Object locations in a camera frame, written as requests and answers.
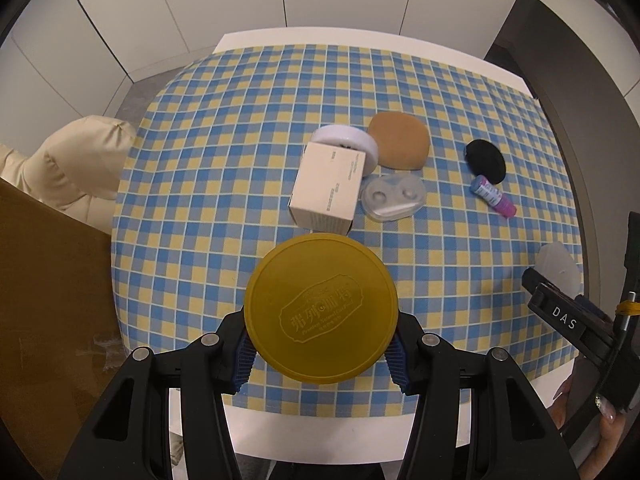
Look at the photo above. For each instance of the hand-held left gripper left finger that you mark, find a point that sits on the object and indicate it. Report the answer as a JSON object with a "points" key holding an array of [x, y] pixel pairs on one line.
{"points": [[242, 360]]}

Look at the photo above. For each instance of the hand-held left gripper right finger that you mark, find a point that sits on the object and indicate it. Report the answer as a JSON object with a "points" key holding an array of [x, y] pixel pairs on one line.
{"points": [[400, 362]]}

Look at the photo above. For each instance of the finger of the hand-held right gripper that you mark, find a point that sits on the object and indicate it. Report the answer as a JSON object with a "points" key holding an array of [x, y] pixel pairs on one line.
{"points": [[592, 310], [550, 305]]}

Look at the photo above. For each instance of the translucent white plastic case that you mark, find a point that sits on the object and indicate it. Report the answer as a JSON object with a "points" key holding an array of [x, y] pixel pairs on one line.
{"points": [[557, 265]]}

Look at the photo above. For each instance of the jar with yellow lid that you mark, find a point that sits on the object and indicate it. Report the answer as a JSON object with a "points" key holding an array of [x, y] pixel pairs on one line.
{"points": [[320, 305]]}

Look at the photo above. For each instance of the purple pink labelled bottle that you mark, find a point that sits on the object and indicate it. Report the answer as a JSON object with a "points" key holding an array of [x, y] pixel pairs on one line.
{"points": [[492, 195]]}

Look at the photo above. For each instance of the black round powder puff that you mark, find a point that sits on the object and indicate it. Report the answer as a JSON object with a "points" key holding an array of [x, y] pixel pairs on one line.
{"points": [[485, 160]]}

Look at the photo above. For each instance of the clear contact lens case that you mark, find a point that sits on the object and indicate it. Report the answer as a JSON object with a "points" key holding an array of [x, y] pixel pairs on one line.
{"points": [[392, 197]]}

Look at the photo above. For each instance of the small white carton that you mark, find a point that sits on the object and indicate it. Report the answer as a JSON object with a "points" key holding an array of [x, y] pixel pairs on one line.
{"points": [[327, 185]]}

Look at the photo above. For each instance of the brown cardboard box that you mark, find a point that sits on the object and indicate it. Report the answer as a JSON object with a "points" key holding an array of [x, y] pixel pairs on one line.
{"points": [[50, 285]]}

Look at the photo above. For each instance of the person's right hand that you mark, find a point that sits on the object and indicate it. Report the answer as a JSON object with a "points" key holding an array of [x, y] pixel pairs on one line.
{"points": [[612, 440]]}

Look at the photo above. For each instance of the blue yellow checked tablecloth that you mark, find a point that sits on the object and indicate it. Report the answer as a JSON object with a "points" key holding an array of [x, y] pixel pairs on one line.
{"points": [[200, 210]]}

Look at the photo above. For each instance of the tan round powder puff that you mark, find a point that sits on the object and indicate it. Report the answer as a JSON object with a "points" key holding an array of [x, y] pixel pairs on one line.
{"points": [[400, 140]]}

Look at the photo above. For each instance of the white round compact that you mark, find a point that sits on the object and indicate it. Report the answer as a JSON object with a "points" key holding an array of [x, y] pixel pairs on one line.
{"points": [[345, 135]]}

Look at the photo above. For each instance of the cream padded armchair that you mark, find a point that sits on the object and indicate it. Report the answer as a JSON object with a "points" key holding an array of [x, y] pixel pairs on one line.
{"points": [[75, 160]]}

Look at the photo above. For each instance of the white table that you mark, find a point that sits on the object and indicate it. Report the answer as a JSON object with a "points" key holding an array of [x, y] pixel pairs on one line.
{"points": [[350, 39]]}

